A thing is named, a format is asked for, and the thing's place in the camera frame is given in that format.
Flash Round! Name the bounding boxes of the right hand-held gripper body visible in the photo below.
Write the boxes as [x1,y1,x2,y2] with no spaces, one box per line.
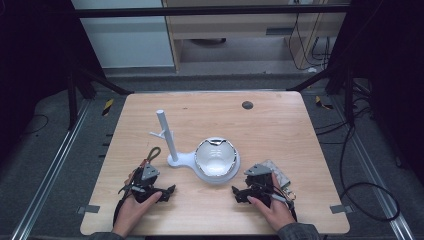
[243,163,278,206]

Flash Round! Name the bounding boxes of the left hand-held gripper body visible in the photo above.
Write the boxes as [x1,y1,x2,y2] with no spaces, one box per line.
[130,162,165,205]

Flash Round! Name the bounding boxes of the keychain with green loop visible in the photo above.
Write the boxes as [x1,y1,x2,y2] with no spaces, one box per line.
[139,146,163,169]

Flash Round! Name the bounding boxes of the white key stand with bowl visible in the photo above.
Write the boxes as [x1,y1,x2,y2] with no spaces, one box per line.
[148,109,242,185]

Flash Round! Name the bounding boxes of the person's left hand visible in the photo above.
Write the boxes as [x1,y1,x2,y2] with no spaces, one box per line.
[112,191,164,239]

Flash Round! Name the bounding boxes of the person's right hand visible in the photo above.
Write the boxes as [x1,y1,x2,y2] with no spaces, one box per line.
[246,172,297,233]

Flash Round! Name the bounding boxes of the yellow black striped tape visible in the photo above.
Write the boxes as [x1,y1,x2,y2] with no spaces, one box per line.
[101,98,115,117]
[314,95,335,111]

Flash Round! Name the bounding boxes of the white cabinet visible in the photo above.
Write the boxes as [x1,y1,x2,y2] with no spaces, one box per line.
[70,0,176,70]

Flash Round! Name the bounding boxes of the light wooden desk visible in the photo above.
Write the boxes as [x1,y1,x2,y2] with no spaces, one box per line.
[161,0,352,73]

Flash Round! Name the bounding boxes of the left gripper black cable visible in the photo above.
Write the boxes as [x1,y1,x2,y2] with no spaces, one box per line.
[112,186,136,228]

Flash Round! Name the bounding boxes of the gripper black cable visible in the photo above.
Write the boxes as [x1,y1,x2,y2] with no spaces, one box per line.
[112,186,136,228]
[285,199,298,223]

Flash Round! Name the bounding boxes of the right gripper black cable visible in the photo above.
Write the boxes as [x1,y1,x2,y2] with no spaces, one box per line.
[285,199,298,223]

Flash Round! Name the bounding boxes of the grey table bracket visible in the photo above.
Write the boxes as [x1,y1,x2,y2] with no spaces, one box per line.
[76,204,101,215]
[329,204,355,215]

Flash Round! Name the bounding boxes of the looped black floor cable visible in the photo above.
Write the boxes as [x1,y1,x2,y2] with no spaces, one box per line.
[314,111,402,223]

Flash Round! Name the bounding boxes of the aluminium floor rail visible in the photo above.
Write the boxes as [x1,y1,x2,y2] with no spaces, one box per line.
[9,99,92,240]
[333,95,416,240]

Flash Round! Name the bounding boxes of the black frame leg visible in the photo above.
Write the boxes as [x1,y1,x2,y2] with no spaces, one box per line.
[285,64,356,128]
[65,61,135,132]

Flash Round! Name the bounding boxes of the thin black floor cable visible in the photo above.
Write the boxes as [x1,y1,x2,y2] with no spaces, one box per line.
[19,113,50,138]

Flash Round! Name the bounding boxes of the hanging black desk cables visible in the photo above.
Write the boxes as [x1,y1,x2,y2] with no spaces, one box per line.
[287,12,332,72]

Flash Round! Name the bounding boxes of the black frame crossbar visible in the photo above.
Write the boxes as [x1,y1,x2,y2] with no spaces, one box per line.
[70,4,352,19]

